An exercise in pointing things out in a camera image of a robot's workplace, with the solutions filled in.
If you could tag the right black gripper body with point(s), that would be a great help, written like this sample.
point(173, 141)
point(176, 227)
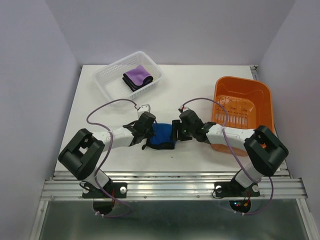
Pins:
point(187, 130)

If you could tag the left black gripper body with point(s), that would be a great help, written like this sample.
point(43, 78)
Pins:
point(148, 132)

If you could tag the blue towel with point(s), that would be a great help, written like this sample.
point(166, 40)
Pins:
point(162, 139)

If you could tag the purple black-edged towel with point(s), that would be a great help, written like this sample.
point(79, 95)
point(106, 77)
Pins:
point(137, 78)

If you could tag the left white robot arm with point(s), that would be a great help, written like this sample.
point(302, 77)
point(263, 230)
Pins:
point(80, 156)

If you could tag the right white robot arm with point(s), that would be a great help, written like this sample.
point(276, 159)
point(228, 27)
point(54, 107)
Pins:
point(265, 151)

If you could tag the white plastic basket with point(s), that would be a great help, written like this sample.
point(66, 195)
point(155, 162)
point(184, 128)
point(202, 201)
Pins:
point(109, 78)

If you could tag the orange plastic tub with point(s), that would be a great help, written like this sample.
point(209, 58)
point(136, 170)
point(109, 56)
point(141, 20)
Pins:
point(248, 102)

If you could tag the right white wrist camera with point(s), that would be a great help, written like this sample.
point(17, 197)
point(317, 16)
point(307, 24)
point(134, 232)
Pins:
point(183, 108)

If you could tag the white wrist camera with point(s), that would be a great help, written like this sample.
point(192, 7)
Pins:
point(142, 109)
point(183, 108)

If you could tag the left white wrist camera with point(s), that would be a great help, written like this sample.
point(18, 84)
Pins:
point(142, 109)

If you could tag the aluminium mounting rail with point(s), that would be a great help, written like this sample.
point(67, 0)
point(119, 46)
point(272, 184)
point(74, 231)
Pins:
point(171, 186)

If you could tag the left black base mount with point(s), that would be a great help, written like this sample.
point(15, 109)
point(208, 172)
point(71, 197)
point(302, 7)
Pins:
point(103, 205)

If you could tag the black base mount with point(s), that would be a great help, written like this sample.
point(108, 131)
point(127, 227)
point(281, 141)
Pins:
point(103, 205)
point(240, 196)

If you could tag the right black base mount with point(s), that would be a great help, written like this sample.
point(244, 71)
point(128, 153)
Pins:
point(240, 196)

